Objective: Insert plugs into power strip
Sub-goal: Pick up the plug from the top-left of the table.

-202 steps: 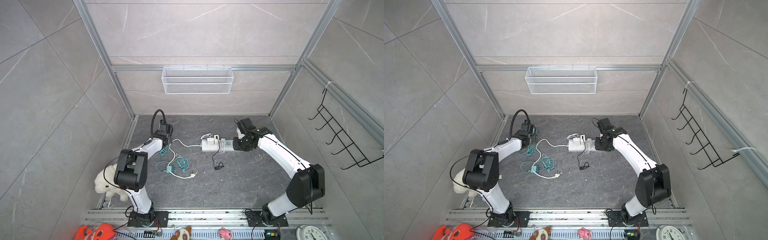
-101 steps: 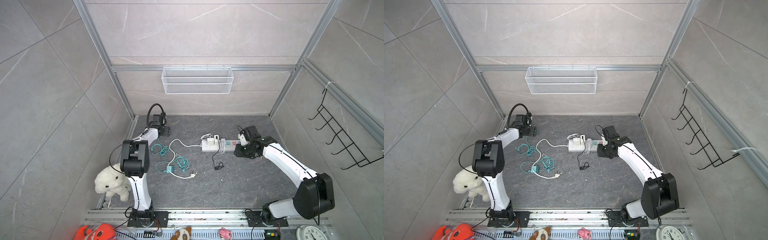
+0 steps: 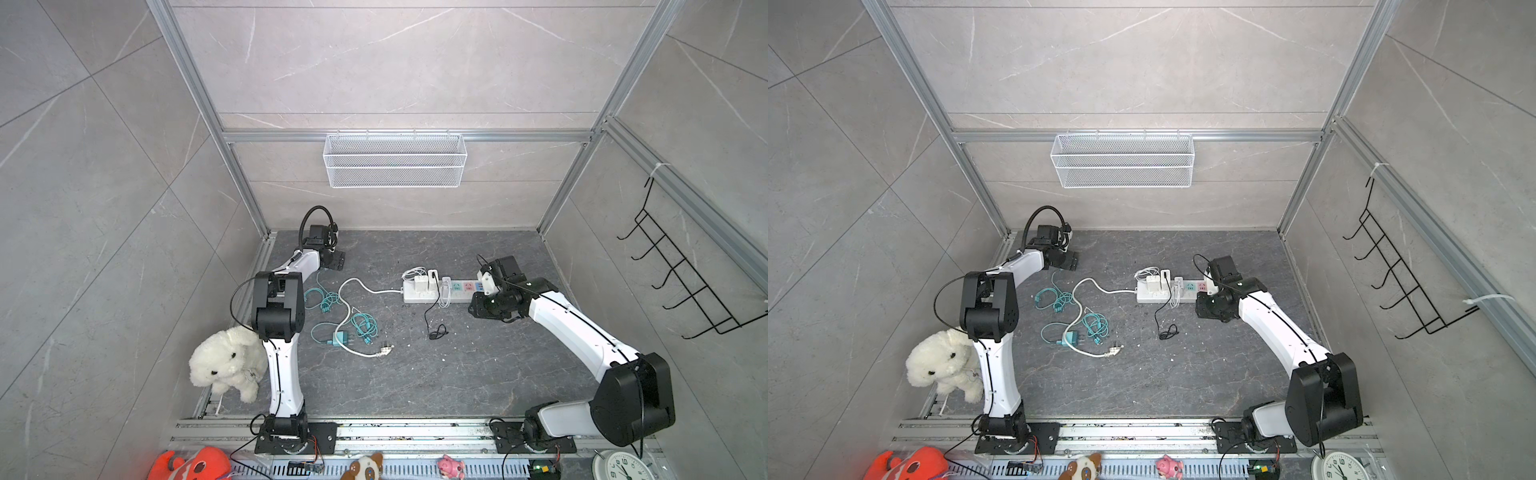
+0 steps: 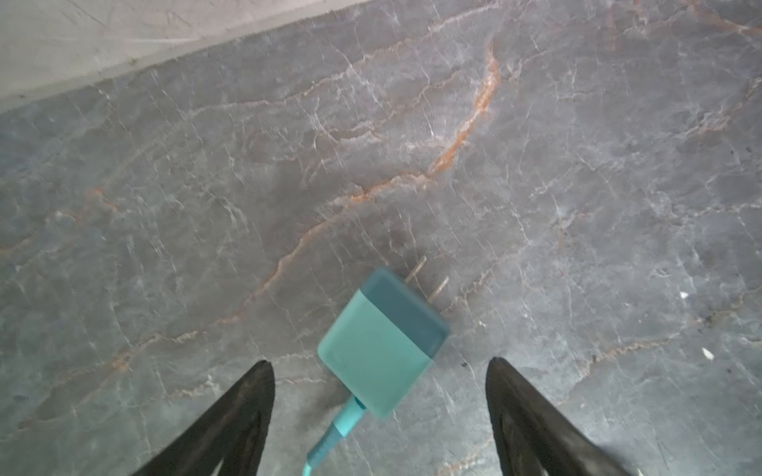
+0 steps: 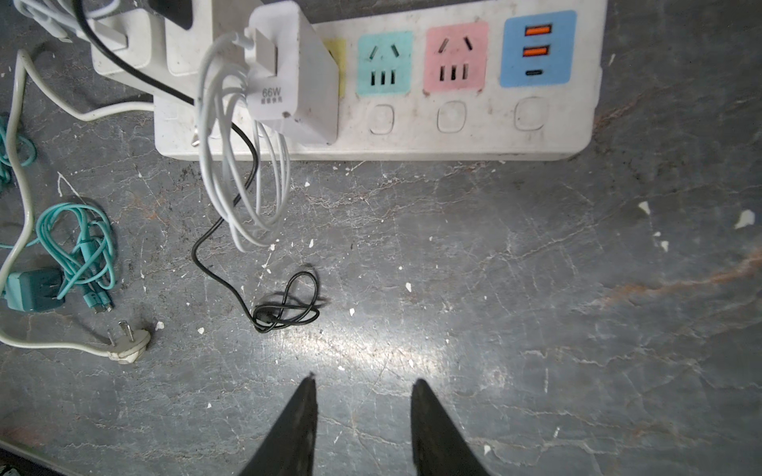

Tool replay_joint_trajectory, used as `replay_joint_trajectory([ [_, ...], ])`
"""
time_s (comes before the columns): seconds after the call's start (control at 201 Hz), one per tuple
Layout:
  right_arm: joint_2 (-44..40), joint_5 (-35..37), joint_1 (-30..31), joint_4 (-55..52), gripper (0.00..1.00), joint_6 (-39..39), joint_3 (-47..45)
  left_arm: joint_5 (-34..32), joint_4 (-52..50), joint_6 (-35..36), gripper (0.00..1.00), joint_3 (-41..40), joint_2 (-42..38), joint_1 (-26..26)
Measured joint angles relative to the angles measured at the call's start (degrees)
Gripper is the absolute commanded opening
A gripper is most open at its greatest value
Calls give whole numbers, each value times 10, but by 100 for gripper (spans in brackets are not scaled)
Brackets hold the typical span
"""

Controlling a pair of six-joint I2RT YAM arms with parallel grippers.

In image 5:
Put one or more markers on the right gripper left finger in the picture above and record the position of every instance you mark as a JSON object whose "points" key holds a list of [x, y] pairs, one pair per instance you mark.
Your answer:
{"points": [[289, 448]]}

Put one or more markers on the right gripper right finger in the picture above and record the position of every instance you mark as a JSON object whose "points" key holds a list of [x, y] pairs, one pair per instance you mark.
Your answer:
{"points": [[438, 446]]}

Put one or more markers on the white charger adapter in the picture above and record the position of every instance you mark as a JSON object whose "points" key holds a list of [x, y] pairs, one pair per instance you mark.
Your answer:
{"points": [[280, 71]]}

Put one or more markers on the white multicolour power strip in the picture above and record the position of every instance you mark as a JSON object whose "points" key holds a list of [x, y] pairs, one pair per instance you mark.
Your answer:
{"points": [[486, 80]]}

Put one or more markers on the teal charger lower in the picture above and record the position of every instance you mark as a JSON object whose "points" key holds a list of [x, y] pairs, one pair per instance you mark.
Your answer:
{"points": [[34, 291]]}

